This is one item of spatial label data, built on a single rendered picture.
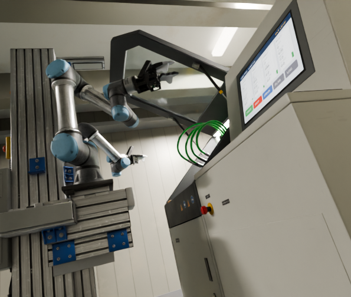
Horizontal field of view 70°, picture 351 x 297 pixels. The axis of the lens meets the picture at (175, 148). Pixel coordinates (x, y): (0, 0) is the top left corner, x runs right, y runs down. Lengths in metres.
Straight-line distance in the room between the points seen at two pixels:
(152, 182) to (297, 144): 3.05
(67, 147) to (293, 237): 0.92
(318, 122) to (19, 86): 1.57
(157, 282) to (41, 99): 2.56
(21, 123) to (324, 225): 1.49
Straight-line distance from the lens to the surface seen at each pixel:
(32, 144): 1.57
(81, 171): 1.29
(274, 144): 0.70
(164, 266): 3.48
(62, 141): 1.20
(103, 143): 1.95
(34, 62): 1.87
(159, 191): 3.55
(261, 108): 1.14
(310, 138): 0.63
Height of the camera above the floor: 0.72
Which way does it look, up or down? 19 degrees up
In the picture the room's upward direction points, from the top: 14 degrees counter-clockwise
